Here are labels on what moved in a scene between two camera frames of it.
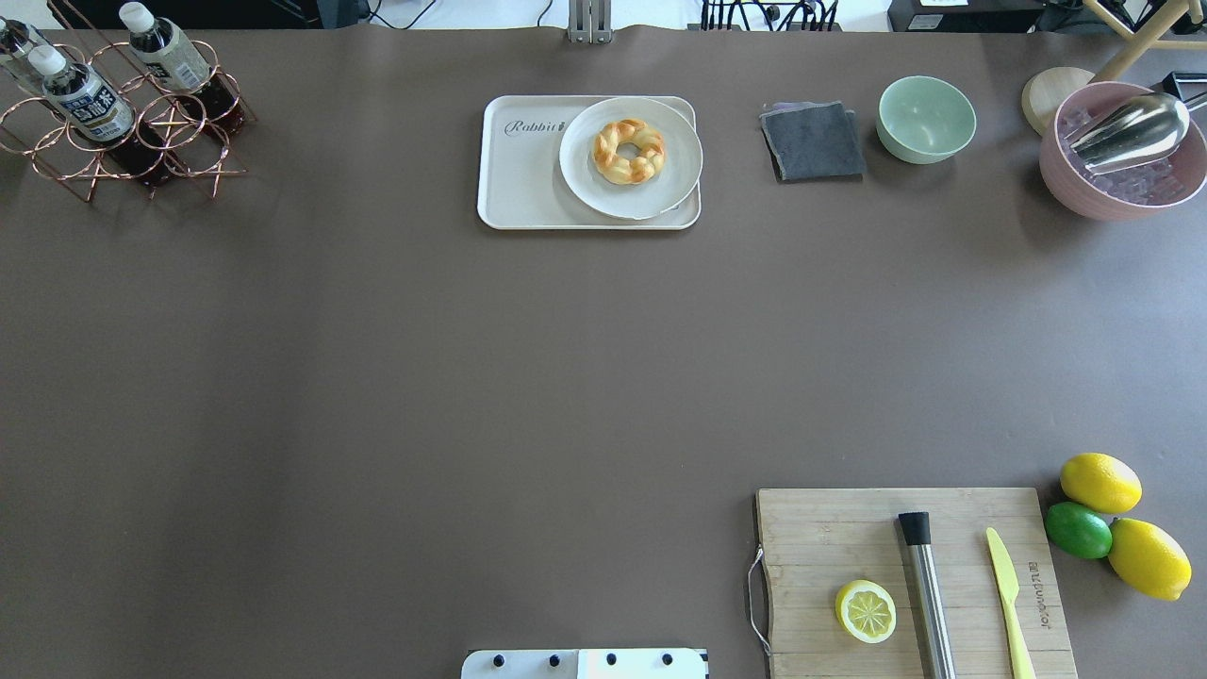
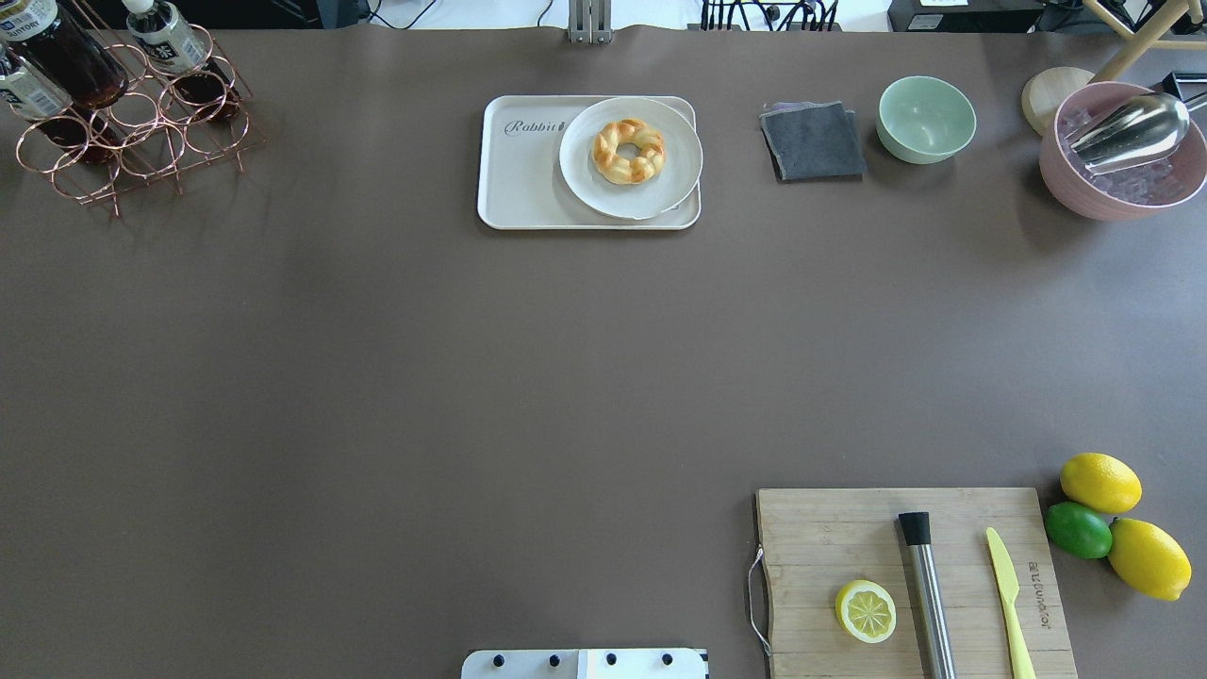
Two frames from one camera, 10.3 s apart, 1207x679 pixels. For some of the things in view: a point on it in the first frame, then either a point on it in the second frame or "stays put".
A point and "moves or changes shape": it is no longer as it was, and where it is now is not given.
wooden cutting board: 816,542 stays put
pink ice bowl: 1143,191 stays put
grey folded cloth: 814,141 stays put
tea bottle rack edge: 15,45 to 87,77
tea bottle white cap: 46,58 moves or changes shape
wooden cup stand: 1149,32 stays put
